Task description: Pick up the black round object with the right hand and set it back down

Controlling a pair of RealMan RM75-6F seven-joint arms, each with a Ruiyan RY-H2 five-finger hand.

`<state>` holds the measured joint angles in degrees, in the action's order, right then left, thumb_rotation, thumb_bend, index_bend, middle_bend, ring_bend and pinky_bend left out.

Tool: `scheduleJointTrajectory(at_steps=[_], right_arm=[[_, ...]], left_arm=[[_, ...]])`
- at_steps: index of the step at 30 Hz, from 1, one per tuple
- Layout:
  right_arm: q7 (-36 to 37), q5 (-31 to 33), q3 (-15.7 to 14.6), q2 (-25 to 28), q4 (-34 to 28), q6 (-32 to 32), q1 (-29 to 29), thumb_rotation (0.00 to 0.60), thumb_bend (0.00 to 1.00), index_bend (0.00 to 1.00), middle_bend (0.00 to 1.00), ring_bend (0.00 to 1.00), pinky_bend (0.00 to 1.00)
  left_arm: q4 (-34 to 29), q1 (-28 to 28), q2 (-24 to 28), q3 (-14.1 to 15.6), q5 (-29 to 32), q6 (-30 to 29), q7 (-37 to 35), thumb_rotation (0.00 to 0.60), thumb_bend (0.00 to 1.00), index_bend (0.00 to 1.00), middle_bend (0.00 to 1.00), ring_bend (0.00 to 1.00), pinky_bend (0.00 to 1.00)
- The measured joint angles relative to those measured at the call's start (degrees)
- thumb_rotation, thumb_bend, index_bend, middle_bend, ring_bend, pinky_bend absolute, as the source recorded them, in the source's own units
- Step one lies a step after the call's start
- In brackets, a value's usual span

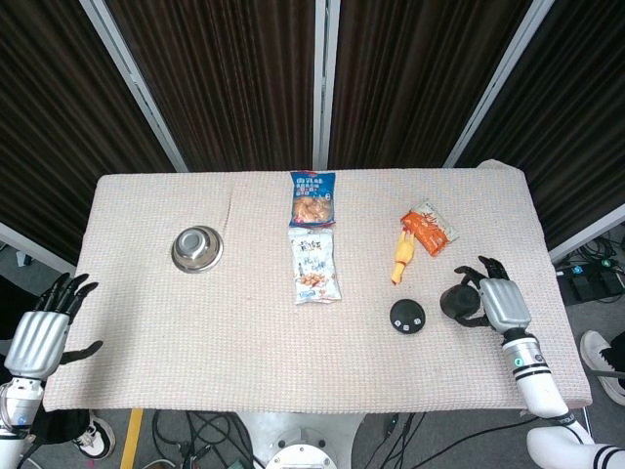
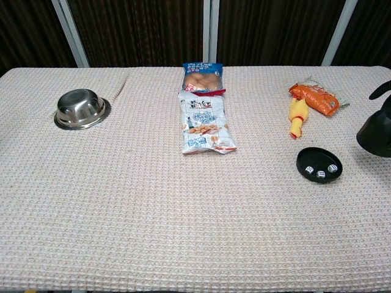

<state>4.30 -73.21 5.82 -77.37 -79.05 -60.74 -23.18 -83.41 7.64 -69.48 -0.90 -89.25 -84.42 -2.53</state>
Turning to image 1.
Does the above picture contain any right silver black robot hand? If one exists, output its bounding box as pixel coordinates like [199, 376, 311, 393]
[453, 255, 532, 336]

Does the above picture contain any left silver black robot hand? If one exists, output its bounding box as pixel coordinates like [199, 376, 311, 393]
[3, 273, 104, 380]

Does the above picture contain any black round puck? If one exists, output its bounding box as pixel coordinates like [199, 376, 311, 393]
[389, 298, 428, 337]

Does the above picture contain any black power strip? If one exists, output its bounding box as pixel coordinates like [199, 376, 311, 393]
[556, 263, 625, 304]

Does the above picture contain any orange snack bag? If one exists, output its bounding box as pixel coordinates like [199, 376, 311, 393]
[399, 199, 461, 257]

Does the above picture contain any black and white sneaker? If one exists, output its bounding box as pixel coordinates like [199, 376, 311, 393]
[72, 409, 117, 460]

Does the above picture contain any yellow rubber chicken toy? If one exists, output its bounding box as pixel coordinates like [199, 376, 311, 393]
[389, 230, 420, 284]

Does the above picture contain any stainless steel bowl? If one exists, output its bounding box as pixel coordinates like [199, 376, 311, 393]
[170, 225, 225, 274]

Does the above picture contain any white peanut snack bag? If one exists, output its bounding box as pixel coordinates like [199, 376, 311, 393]
[287, 227, 342, 306]

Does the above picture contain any dark brown partition panel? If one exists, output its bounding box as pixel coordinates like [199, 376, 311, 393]
[327, 0, 533, 170]
[0, 0, 177, 265]
[456, 0, 625, 250]
[104, 0, 318, 172]

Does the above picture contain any beige waffle tablecloth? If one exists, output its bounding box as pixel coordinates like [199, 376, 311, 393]
[42, 159, 594, 415]

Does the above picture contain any blue snack bag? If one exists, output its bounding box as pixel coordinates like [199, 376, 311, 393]
[288, 170, 338, 229]

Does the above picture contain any black floor cable bundle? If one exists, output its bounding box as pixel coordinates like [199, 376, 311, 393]
[150, 409, 255, 469]

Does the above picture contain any grey metal partition post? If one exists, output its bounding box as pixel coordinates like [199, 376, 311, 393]
[80, 0, 189, 172]
[312, 0, 341, 170]
[442, 0, 556, 168]

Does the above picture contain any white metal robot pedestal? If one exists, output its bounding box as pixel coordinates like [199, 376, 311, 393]
[266, 412, 367, 469]

